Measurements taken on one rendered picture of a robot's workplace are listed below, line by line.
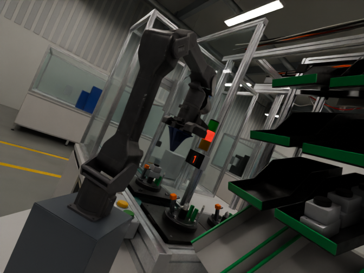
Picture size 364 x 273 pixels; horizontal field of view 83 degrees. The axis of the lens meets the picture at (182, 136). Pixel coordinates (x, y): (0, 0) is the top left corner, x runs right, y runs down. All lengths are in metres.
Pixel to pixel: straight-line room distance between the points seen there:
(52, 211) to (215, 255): 0.41
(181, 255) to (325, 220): 0.40
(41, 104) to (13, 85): 3.18
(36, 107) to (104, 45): 4.15
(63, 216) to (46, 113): 5.16
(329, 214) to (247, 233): 0.26
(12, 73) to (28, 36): 1.30
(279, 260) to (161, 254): 0.30
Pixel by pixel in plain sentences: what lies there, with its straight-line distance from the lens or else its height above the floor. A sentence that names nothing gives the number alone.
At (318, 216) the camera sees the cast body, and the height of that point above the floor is 1.24.
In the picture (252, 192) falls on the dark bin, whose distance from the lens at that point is 0.62.
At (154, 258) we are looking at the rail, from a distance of 0.67.
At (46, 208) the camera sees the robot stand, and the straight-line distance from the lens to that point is 0.45.
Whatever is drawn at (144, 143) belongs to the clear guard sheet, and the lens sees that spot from 2.13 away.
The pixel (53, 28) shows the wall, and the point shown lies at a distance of 8.74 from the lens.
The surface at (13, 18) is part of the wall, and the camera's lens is 8.83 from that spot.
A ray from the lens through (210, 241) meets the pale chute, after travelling 0.66.
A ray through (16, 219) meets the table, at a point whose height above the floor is 0.86.
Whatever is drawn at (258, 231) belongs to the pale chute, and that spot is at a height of 1.11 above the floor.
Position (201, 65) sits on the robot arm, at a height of 1.47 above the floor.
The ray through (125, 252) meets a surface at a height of 0.86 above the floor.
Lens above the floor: 1.27
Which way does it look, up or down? 1 degrees up
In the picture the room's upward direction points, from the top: 24 degrees clockwise
